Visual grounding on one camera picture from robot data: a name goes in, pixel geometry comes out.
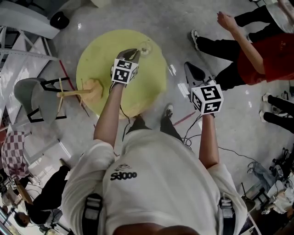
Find person's left leg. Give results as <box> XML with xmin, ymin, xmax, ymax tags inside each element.
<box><xmin>125</xmin><ymin>114</ymin><xmax>153</xmax><ymax>135</ymax></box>

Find black round bin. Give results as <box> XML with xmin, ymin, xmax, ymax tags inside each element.
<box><xmin>50</xmin><ymin>11</ymin><xmax>70</xmax><ymax>30</ymax></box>

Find right black harness strap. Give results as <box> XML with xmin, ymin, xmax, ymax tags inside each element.
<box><xmin>217</xmin><ymin>197</ymin><xmax>237</xmax><ymax>235</ymax></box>

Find person's left forearm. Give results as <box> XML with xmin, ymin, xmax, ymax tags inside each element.
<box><xmin>93</xmin><ymin>82</ymin><xmax>127</xmax><ymax>153</ymax></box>

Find person's right leg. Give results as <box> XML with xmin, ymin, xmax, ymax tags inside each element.
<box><xmin>159</xmin><ymin>115</ymin><xmax>185</xmax><ymax>143</ymax></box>

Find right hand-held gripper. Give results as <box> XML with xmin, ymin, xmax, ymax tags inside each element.
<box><xmin>183</xmin><ymin>61</ymin><xmax>224</xmax><ymax>115</ymax></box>

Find person's white t-shirt torso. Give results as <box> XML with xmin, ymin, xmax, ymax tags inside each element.
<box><xmin>61</xmin><ymin>129</ymin><xmax>248</xmax><ymax>235</ymax></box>

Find red white checkered cloth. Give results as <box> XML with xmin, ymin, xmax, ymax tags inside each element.
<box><xmin>0</xmin><ymin>130</ymin><xmax>30</xmax><ymax>180</ymax></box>

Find left black harness strap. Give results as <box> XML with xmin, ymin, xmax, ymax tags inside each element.
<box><xmin>81</xmin><ymin>193</ymin><xmax>103</xmax><ymax>235</ymax></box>

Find person's right forearm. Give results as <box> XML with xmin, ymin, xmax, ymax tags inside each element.
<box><xmin>198</xmin><ymin>113</ymin><xmax>220</xmax><ymax>170</ymax></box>

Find long white desk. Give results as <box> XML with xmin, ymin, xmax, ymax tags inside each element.
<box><xmin>0</xmin><ymin>0</ymin><xmax>62</xmax><ymax>40</ymax></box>

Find person's right shoe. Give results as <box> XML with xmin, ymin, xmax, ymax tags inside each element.
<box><xmin>161</xmin><ymin>103</ymin><xmax>175</xmax><ymax>119</ymax></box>

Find small white table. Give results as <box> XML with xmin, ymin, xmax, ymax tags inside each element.
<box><xmin>6</xmin><ymin>123</ymin><xmax>64</xmax><ymax>162</ymax></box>

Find person's leg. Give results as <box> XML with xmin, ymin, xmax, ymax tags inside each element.
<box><xmin>159</xmin><ymin>115</ymin><xmax>185</xmax><ymax>143</ymax></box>
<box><xmin>125</xmin><ymin>114</ymin><xmax>153</xmax><ymax>135</ymax></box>

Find small clear glass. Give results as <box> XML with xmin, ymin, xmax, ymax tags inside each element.
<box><xmin>137</xmin><ymin>40</ymin><xmax>154</xmax><ymax>58</ymax></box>

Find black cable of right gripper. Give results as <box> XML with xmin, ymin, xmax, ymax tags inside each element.
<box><xmin>181</xmin><ymin>114</ymin><xmax>259</xmax><ymax>162</ymax></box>

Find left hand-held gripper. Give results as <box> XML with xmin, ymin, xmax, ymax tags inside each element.
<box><xmin>111</xmin><ymin>48</ymin><xmax>141</xmax><ymax>85</ymax></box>

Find grey chair with black legs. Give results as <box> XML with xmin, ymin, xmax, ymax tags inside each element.
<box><xmin>13</xmin><ymin>77</ymin><xmax>71</xmax><ymax>124</ymax></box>

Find round yellow table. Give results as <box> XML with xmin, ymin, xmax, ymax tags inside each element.
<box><xmin>76</xmin><ymin>29</ymin><xmax>168</xmax><ymax>120</ymax></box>

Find crumpled blue jeans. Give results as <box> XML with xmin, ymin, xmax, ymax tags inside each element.
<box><xmin>247</xmin><ymin>162</ymin><xmax>277</xmax><ymax>188</ymax></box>

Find wooden stick stand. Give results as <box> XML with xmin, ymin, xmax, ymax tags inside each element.
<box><xmin>57</xmin><ymin>78</ymin><xmax>104</xmax><ymax>113</ymax></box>

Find grey metal shelf frame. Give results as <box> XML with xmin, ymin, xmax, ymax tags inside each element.
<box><xmin>0</xmin><ymin>25</ymin><xmax>61</xmax><ymax>76</ymax></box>

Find black harness strap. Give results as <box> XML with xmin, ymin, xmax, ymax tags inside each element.
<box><xmin>217</xmin><ymin>197</ymin><xmax>237</xmax><ymax>235</ymax></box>
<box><xmin>81</xmin><ymin>193</ymin><xmax>103</xmax><ymax>235</ymax></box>

